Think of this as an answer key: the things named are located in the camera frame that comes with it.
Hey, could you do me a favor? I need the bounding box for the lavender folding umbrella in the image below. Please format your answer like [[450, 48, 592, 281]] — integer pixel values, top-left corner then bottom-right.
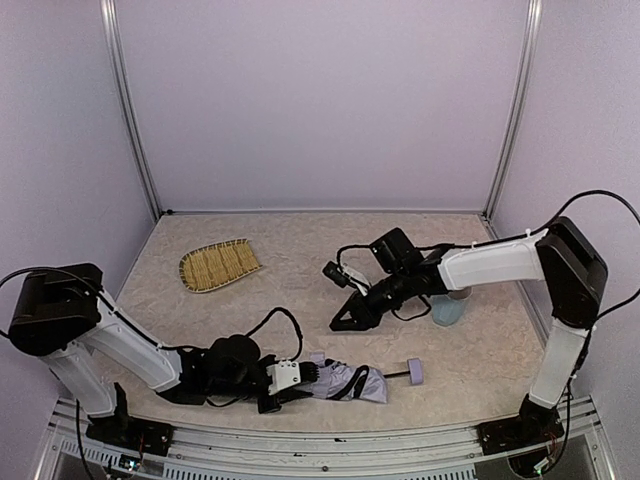
[[295, 353, 424, 404]]

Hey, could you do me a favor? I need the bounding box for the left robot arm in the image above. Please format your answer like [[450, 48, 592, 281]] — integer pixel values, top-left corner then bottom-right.
[[2, 263, 387, 455]]

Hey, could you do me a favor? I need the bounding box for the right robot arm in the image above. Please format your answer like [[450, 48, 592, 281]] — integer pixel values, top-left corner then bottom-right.
[[322, 216, 608, 445]]

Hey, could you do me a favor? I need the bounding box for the light blue mug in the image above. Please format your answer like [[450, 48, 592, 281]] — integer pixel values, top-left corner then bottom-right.
[[431, 288, 472, 327]]

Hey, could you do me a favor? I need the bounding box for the woven bamboo tray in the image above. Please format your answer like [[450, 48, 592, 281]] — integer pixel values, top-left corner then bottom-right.
[[178, 238, 262, 293]]

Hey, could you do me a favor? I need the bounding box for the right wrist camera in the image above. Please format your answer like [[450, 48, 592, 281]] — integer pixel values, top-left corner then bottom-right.
[[322, 261, 372, 296]]

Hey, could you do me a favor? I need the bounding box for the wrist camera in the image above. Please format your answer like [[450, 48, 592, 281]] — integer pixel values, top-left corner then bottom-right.
[[322, 261, 372, 296], [266, 360, 319, 396]]

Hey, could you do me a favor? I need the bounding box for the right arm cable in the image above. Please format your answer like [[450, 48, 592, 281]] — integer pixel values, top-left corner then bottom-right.
[[335, 188, 640, 321]]

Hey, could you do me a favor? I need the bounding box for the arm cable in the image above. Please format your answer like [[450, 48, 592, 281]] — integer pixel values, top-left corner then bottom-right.
[[0, 267, 305, 371], [335, 188, 640, 321]]

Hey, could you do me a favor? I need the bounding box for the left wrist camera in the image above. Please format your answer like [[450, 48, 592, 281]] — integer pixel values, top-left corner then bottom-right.
[[266, 360, 319, 396]]

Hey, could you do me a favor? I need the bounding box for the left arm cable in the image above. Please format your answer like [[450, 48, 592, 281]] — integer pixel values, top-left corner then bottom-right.
[[0, 267, 305, 371]]

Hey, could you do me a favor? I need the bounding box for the left aluminium corner post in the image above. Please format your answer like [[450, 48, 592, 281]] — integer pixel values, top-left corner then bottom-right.
[[100, 0, 163, 222]]

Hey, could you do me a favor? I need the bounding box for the aluminium corner post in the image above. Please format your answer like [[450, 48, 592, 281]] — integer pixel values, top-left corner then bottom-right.
[[483, 0, 543, 223], [100, 0, 163, 222]]

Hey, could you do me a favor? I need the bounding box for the right aluminium corner post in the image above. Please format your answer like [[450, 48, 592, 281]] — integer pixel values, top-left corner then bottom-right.
[[483, 0, 543, 223]]

